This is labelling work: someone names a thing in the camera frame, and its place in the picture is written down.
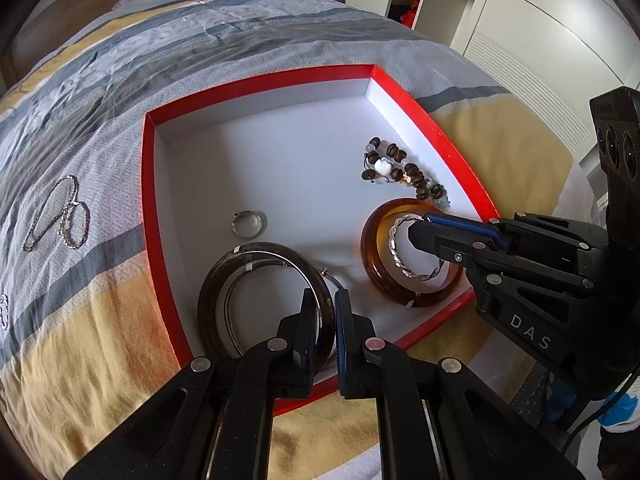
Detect black cable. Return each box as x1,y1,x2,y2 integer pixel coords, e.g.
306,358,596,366
560,360,640,461

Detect silver chain necklace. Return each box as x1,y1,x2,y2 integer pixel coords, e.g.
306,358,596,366
22,175,92,253

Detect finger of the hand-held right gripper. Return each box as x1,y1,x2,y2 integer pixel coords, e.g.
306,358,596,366
424,211,609,262
406,220,599,294

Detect white wardrobe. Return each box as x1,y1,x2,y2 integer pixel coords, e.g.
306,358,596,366
387,0,640,221

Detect brown beaded bracelet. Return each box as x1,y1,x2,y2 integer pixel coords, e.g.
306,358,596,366
361,136,451,207

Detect red cardboard box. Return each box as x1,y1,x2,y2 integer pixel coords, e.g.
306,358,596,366
141,64,501,417

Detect small metal ring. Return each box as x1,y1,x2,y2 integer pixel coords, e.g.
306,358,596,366
231,210,268,239

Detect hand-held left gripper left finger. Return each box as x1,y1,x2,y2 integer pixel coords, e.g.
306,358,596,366
62,287,321,480

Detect thin metal hoop bangle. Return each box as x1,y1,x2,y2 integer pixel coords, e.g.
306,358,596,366
222,255,351,361

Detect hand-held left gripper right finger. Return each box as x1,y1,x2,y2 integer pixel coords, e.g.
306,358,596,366
335,290,588,480

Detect dark brown bangle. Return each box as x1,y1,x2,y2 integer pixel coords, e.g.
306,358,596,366
197,242,337,366

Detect silver twisted bracelet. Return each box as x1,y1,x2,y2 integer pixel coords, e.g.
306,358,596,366
387,213,445,282

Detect blue white shoe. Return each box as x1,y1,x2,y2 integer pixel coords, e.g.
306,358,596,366
597,390,640,433

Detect striped blue yellow duvet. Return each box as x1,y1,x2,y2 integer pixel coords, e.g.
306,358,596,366
0,0,591,480

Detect amber translucent bangle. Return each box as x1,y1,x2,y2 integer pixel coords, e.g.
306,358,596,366
360,199,463,308

